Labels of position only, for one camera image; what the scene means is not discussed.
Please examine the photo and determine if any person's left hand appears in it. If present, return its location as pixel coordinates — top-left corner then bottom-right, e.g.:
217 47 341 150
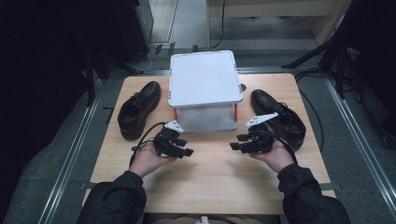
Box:
129 142 177 179

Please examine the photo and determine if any light wooden furniture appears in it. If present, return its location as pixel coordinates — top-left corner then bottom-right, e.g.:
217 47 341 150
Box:
205 0 354 48

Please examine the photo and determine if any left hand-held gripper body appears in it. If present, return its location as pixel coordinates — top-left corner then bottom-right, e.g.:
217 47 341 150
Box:
152 119 188 158

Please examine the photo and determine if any black hanging cable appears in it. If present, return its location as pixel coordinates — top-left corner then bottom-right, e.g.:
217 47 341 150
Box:
208 0 227 50

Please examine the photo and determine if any white two-tier shoe rack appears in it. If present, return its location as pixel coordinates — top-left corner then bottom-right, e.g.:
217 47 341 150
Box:
167 49 245 134

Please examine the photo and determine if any dark cabinet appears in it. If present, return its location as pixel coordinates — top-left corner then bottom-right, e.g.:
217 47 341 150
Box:
113 0 155 64

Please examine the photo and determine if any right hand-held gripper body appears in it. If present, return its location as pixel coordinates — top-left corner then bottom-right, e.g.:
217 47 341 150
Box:
245 111 279 154

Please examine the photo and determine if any metal floor rail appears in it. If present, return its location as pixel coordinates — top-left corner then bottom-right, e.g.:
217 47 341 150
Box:
36 78 106 224
325 77 396 211

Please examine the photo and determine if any left hand-held gripper cable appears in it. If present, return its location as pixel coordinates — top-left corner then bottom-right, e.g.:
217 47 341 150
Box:
128 121 167 167

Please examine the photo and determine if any black tripod stand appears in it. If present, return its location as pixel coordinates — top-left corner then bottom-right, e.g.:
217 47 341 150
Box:
280 27 359 101

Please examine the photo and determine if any hand-held gripper cable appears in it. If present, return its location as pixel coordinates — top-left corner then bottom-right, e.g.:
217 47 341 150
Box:
128 121 167 167
264 130 299 165

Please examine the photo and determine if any black leather shoe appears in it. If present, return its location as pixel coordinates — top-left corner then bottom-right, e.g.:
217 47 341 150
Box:
117 80 163 142
249 89 307 152

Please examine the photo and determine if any person's right hand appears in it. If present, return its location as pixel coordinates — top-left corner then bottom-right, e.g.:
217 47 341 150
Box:
248 138 297 175

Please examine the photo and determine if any black floor cable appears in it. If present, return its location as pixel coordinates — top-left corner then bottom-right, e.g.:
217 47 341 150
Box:
293 68 326 153

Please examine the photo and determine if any right hand-held gripper cable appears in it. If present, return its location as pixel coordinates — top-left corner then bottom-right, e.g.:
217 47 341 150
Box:
264 130 299 165

